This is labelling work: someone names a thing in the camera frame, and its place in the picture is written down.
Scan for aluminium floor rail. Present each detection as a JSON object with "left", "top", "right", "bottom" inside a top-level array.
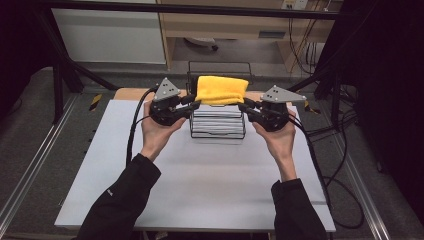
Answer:
[
  {"left": 0, "top": 95, "right": 78, "bottom": 228},
  {"left": 333, "top": 139, "right": 392, "bottom": 240}
]

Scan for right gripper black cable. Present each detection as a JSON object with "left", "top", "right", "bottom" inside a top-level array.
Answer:
[{"left": 289, "top": 114, "right": 335, "bottom": 218}]

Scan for black metal frame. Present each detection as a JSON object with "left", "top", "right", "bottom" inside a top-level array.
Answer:
[{"left": 31, "top": 0, "right": 356, "bottom": 132}]

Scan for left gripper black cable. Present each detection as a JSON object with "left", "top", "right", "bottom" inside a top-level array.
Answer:
[{"left": 125, "top": 85, "right": 160, "bottom": 168}]

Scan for office chair base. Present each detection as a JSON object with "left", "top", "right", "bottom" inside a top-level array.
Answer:
[{"left": 184, "top": 36, "right": 220, "bottom": 52}]

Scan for person's left hand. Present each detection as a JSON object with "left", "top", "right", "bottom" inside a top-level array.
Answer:
[{"left": 139, "top": 100, "right": 188, "bottom": 163}]

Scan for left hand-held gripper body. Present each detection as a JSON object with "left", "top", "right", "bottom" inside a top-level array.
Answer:
[{"left": 148, "top": 77, "right": 192, "bottom": 127}]

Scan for person's right hand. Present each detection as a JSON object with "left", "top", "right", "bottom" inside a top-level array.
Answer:
[{"left": 251, "top": 109, "right": 298, "bottom": 183}]

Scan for hanging black cables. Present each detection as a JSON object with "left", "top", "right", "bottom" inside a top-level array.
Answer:
[{"left": 287, "top": 17, "right": 323, "bottom": 77}]

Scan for black wire rack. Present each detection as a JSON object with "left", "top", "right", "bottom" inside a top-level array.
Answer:
[{"left": 186, "top": 60, "right": 254, "bottom": 140}]

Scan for yellow towel with black edge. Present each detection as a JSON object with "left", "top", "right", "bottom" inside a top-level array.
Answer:
[{"left": 194, "top": 75, "right": 250, "bottom": 106}]

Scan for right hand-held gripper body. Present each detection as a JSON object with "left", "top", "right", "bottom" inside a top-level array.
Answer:
[{"left": 255, "top": 84, "right": 307, "bottom": 133}]

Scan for white cabinet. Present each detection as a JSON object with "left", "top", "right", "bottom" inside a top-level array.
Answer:
[{"left": 50, "top": 8, "right": 167, "bottom": 65}]

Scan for yellow black tape marker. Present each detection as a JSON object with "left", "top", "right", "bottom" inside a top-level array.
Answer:
[
  {"left": 88, "top": 93, "right": 103, "bottom": 112},
  {"left": 303, "top": 99, "right": 316, "bottom": 115}
]

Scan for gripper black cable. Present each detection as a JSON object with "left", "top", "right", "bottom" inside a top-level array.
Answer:
[
  {"left": 289, "top": 114, "right": 335, "bottom": 218},
  {"left": 125, "top": 85, "right": 160, "bottom": 168}
]

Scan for white power strip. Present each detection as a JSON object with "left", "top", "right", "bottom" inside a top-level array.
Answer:
[{"left": 280, "top": 0, "right": 310, "bottom": 11}]

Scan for wooden desk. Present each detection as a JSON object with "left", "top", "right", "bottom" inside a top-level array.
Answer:
[{"left": 156, "top": 0, "right": 345, "bottom": 72}]

